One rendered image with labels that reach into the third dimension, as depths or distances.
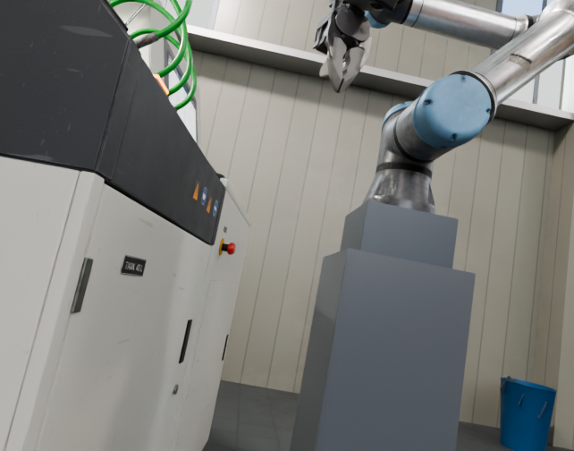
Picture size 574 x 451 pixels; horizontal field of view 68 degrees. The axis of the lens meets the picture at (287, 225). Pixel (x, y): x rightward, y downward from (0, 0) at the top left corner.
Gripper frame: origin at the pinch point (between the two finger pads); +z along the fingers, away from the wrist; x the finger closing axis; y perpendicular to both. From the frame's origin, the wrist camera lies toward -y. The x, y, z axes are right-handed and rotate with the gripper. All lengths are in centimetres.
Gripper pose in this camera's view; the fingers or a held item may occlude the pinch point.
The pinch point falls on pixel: (341, 83)
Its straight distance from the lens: 79.3
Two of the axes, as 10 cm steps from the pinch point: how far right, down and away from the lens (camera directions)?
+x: -8.9, -2.3, -4.0
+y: -4.3, 0.6, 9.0
